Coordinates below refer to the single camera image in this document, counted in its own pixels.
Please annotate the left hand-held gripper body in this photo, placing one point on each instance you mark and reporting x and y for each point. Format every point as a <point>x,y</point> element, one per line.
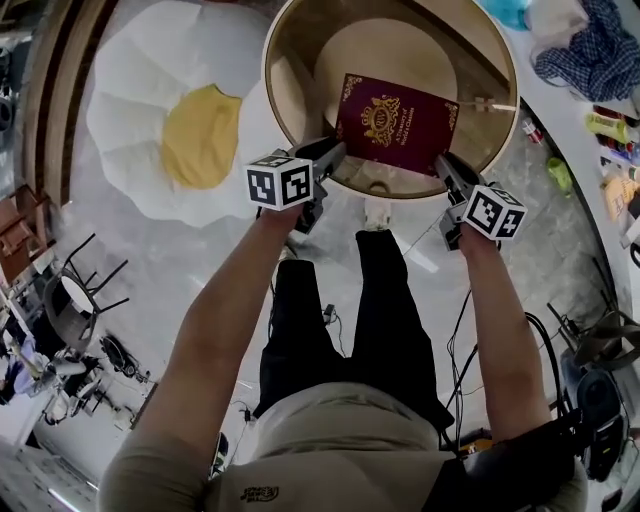
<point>277,182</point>

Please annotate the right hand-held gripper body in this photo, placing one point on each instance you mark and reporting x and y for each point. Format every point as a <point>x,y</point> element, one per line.
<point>495,212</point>

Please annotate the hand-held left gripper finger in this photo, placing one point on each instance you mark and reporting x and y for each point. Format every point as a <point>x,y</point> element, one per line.
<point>334,155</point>

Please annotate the maroon book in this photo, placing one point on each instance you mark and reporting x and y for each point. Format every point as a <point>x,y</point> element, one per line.
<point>395,125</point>

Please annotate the egg-shaped white yellow beanbag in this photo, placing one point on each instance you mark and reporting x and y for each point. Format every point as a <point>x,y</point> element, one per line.
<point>130,130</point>

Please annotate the person's left forearm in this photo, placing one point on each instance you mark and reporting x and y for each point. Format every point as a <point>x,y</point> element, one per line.
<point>225,300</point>

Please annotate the person's right forearm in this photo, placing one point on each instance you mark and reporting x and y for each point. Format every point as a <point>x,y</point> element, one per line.
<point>500,325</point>

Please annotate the round glass-top side table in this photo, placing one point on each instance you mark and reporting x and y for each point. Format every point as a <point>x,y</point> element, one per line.
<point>480,90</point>

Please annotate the person's white shoe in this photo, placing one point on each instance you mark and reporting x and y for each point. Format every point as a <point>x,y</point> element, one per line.
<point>377,215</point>

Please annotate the green packet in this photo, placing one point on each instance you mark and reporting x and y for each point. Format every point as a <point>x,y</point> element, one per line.
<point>559,172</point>

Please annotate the red can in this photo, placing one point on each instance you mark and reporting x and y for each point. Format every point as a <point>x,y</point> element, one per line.
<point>532,131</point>

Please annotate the white curved counter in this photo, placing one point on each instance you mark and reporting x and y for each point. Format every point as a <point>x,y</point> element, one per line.
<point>565,115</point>

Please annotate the brown paper bag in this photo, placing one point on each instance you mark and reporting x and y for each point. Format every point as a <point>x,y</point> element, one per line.
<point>620,197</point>

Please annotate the green drink bottle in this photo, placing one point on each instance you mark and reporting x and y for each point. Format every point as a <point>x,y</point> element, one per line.
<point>605,127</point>

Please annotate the blue checked cloth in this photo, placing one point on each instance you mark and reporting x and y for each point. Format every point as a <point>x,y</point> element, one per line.
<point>600,55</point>

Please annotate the black chair with white seat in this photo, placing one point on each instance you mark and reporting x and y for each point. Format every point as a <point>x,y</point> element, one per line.
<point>75,295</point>

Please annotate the black equipment bundle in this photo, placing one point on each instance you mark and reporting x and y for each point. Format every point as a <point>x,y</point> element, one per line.
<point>117,355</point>

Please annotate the wooden steps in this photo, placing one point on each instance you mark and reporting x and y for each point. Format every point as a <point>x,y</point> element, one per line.
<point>55,100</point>

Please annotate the black waist pack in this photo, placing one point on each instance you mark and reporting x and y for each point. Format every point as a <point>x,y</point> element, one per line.
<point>500,475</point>

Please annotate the brown wooden cabinet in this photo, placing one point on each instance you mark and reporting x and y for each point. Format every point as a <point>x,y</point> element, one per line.
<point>20,235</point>

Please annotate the person's beige t-shirt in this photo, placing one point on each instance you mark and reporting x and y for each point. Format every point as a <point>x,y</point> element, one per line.
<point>325,450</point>

